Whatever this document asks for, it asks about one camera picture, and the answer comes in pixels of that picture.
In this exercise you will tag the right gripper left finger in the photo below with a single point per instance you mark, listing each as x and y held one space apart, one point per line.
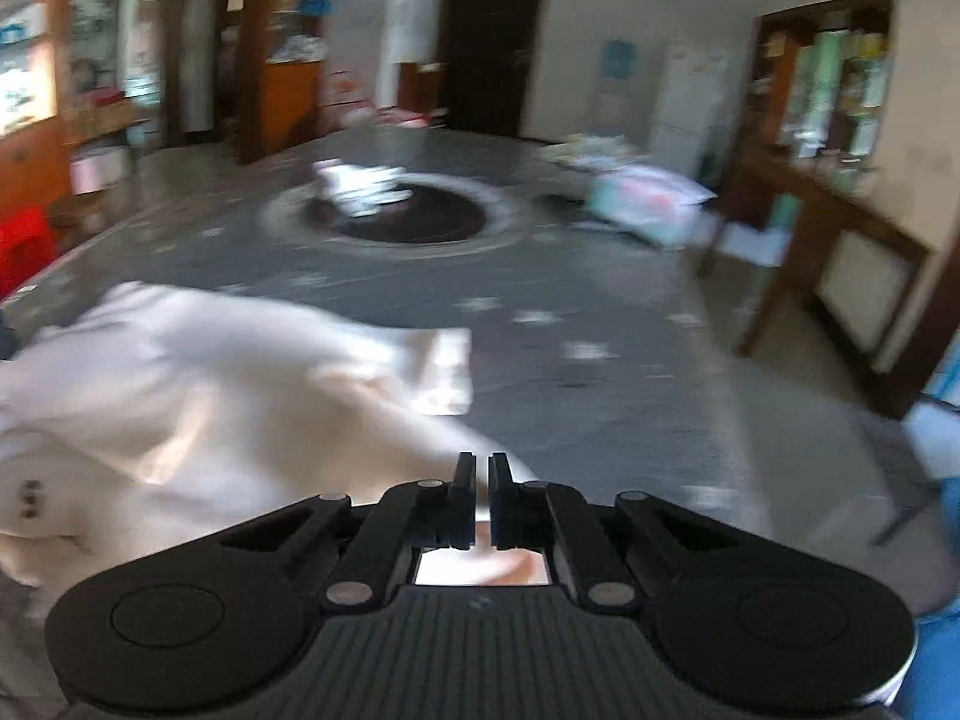
385 551

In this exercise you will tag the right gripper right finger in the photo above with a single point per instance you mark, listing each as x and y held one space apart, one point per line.
557 522

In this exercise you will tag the cream fleece garment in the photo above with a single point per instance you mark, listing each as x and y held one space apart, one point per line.
165 414

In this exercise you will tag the black flat remote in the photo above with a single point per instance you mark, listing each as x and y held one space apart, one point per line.
568 209

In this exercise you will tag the small white baby garment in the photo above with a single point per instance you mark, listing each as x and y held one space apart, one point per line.
358 191

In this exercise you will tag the tissue pack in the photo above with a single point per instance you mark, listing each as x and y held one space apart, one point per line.
658 206

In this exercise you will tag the floral patterned cloth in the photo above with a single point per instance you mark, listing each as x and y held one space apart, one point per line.
595 154

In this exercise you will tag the water dispenser with bottle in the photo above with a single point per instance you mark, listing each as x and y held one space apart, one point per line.
614 92

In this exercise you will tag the pink play tent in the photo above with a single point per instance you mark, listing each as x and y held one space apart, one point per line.
343 103

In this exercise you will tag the white refrigerator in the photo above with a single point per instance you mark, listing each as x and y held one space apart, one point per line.
686 108

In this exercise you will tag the red plastic stool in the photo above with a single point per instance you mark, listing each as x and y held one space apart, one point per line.
26 247

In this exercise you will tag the dark wooden door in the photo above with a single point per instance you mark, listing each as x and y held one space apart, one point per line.
486 48

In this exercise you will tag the brown wooden shelf cabinet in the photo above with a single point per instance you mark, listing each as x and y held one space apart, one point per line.
269 67

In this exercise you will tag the orange glass display cabinet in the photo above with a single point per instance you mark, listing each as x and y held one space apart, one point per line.
35 161

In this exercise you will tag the wooden wall display cabinet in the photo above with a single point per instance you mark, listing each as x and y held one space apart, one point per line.
819 85

